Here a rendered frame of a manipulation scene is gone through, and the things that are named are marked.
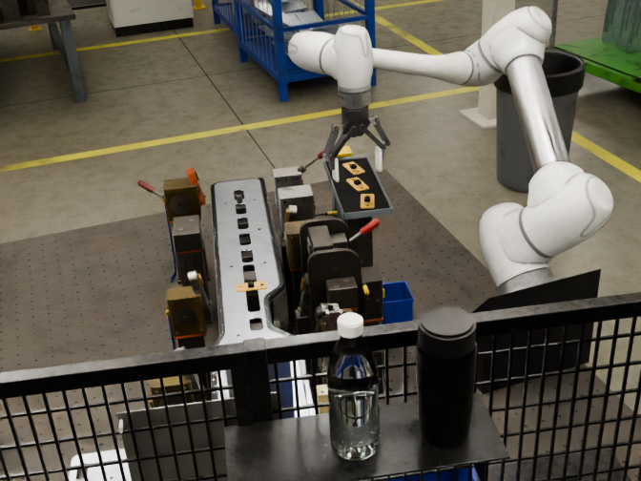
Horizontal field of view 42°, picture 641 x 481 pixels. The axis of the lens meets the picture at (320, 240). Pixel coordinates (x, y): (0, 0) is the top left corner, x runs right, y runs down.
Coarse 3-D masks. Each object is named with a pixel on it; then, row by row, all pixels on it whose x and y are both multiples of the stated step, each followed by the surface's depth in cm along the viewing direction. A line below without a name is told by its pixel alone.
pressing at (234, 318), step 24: (216, 192) 279; (264, 192) 277; (216, 216) 265; (240, 216) 263; (264, 216) 262; (216, 240) 251; (264, 240) 248; (216, 264) 238; (240, 264) 237; (264, 264) 236; (240, 312) 216; (264, 312) 215; (240, 336) 207; (264, 336) 206; (216, 384) 191; (312, 408) 181
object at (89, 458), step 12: (84, 456) 173; (96, 456) 172; (108, 456) 172; (96, 468) 169; (108, 468) 169; (72, 480) 167; (84, 480) 167; (96, 480) 166; (108, 480) 166; (120, 480) 166
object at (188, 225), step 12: (192, 216) 258; (180, 228) 252; (192, 228) 251; (180, 240) 249; (192, 240) 250; (180, 252) 251; (192, 252) 252; (180, 264) 254; (192, 264) 254; (204, 264) 265; (204, 276) 257; (204, 288) 259
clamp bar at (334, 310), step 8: (328, 304) 178; (336, 304) 178; (320, 312) 176; (328, 312) 177; (336, 312) 176; (344, 312) 178; (328, 320) 180; (336, 320) 177; (328, 328) 177; (336, 328) 178; (320, 360) 185; (328, 360) 181; (320, 368) 186
